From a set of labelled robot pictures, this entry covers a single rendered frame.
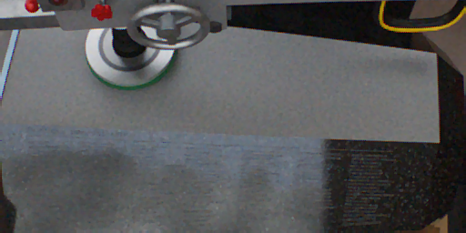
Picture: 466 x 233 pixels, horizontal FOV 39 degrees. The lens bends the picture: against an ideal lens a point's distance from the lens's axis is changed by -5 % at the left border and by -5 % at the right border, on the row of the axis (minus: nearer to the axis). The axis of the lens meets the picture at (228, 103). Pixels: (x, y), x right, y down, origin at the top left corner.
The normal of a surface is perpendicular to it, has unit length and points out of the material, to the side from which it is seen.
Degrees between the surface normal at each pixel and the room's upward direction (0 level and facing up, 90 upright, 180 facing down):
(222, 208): 45
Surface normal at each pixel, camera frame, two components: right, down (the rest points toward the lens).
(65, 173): -0.05, 0.35
